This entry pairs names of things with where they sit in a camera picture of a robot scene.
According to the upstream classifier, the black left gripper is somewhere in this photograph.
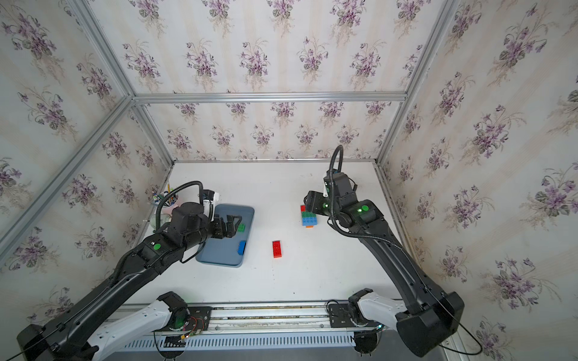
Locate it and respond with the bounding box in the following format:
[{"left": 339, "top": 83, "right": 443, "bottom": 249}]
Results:
[{"left": 181, "top": 211, "right": 244, "bottom": 253}]

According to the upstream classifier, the long dark green lego brick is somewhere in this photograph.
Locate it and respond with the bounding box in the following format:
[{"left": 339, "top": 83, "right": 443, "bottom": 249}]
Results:
[{"left": 301, "top": 211, "right": 316, "bottom": 218}]

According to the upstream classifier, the light blue lego brick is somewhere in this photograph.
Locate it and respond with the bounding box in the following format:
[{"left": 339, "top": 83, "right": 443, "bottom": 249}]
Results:
[{"left": 302, "top": 218, "right": 318, "bottom": 227}]

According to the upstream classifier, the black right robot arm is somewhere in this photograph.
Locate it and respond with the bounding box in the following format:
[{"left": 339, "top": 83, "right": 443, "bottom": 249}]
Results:
[{"left": 304, "top": 168, "right": 465, "bottom": 357}]

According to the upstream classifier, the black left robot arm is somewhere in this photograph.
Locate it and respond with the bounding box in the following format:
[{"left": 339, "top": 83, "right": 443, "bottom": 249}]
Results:
[{"left": 17, "top": 202, "right": 242, "bottom": 360}]

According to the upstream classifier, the blue plastic tray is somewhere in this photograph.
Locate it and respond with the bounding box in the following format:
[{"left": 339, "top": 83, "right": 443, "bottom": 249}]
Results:
[{"left": 196, "top": 204, "right": 254, "bottom": 268}]

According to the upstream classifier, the pink pen holder cup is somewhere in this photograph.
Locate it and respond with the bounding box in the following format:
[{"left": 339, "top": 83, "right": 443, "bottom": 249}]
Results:
[{"left": 154, "top": 191, "right": 182, "bottom": 214}]

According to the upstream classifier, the pale green lotion bottle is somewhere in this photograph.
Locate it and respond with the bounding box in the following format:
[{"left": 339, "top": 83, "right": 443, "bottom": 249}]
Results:
[{"left": 149, "top": 214, "right": 164, "bottom": 230}]

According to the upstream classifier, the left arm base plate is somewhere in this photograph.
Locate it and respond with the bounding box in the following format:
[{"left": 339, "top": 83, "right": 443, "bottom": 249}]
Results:
[{"left": 159, "top": 306, "right": 213, "bottom": 336}]

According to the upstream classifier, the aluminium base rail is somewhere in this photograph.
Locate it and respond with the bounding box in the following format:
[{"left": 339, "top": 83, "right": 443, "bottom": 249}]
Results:
[{"left": 121, "top": 301, "right": 389, "bottom": 353}]

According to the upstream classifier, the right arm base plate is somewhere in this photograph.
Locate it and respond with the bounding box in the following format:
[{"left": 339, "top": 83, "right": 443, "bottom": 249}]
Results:
[{"left": 325, "top": 300, "right": 379, "bottom": 329}]

